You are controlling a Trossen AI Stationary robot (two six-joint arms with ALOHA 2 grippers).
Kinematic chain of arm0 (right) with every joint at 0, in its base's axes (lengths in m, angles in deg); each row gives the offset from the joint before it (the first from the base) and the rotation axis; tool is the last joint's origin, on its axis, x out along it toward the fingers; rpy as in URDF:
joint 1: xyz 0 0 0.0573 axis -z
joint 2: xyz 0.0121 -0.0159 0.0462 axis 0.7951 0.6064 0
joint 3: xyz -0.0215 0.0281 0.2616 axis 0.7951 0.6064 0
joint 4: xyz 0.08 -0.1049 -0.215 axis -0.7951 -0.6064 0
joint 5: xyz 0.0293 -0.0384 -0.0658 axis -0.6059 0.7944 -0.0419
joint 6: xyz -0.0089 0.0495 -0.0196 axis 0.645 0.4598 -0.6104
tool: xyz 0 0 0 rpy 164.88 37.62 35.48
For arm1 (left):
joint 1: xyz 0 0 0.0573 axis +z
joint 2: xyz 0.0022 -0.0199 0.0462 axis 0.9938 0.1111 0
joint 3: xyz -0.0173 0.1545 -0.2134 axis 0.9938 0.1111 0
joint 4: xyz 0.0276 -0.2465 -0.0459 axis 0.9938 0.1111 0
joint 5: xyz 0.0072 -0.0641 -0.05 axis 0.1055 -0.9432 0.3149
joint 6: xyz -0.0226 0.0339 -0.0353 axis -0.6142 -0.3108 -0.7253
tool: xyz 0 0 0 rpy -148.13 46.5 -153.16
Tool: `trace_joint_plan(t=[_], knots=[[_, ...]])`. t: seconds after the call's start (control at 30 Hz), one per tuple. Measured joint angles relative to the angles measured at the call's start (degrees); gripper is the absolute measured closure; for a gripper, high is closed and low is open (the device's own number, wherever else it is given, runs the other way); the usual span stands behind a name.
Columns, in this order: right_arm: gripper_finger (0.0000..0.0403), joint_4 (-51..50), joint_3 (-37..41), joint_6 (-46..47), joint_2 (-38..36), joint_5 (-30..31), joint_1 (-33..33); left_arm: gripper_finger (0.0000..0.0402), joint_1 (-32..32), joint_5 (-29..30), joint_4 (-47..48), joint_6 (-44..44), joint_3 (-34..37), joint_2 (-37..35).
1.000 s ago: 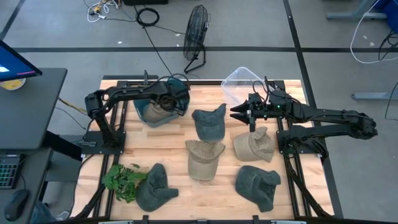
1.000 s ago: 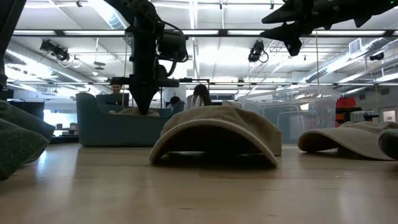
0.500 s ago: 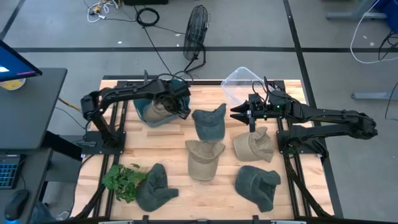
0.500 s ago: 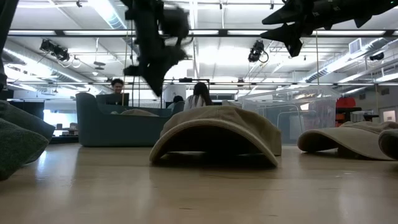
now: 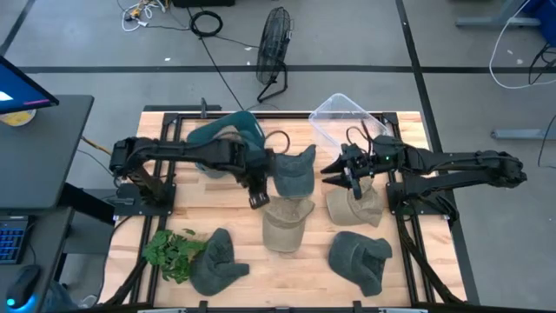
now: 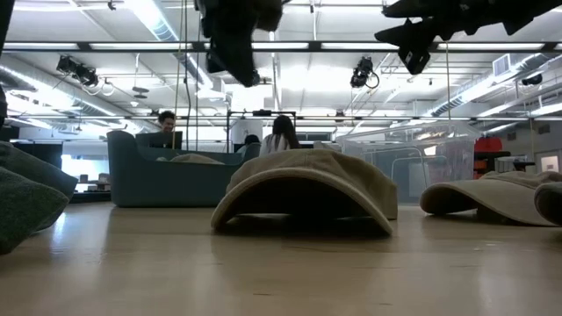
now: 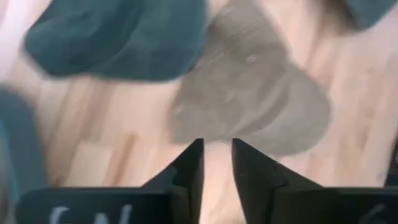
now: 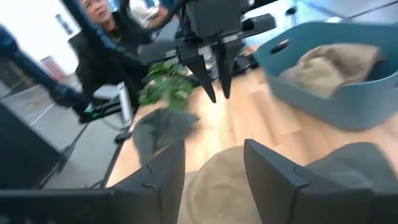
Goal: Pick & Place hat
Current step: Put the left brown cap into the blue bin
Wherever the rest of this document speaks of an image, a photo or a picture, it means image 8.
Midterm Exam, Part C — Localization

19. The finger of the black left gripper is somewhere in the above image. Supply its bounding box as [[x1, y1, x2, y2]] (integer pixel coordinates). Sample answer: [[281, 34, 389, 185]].
[[177, 43, 217, 104], [216, 39, 243, 99]]

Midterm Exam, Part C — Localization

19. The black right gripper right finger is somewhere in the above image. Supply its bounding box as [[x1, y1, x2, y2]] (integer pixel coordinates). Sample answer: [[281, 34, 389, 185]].
[[244, 139, 374, 224]]

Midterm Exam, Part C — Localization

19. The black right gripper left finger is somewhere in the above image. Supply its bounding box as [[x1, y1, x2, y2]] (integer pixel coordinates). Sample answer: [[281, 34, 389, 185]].
[[111, 139, 187, 224]]

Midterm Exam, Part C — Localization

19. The grey hat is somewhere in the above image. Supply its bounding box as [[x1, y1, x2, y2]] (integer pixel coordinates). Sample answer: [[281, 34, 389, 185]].
[[132, 107, 200, 166], [306, 142, 398, 194]]

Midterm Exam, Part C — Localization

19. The beige hat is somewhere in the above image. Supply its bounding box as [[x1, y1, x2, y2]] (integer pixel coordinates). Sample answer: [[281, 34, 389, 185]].
[[279, 43, 382, 99], [177, 146, 262, 224]]

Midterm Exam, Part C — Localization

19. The green plant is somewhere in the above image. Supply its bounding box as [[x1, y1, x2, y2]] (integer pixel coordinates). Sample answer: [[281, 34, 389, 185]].
[[138, 60, 195, 111]]

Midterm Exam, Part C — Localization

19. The blue plastic basket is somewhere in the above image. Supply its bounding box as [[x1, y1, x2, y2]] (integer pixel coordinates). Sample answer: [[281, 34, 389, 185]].
[[253, 21, 398, 131]]

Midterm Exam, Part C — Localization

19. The person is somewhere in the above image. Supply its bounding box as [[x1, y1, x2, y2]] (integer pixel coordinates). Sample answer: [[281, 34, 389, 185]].
[[68, 0, 169, 103]]

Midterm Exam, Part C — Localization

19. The red cabinet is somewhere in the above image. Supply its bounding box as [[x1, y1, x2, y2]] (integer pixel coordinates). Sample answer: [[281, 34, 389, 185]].
[[40, 55, 67, 82]]

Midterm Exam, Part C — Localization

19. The black flat panel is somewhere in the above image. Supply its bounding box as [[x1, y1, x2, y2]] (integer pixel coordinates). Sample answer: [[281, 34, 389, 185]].
[[0, 104, 63, 189]]

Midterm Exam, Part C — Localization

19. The white metal bracket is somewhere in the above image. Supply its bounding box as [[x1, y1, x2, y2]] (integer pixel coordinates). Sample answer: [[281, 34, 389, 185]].
[[93, 82, 134, 128]]

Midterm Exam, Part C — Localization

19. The black table frame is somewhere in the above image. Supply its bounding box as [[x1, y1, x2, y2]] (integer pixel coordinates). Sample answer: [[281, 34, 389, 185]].
[[39, 124, 134, 189]]

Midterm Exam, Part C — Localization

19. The framed wall picture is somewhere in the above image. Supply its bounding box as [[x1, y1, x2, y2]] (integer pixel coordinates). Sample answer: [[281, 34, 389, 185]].
[[55, 14, 75, 35]]

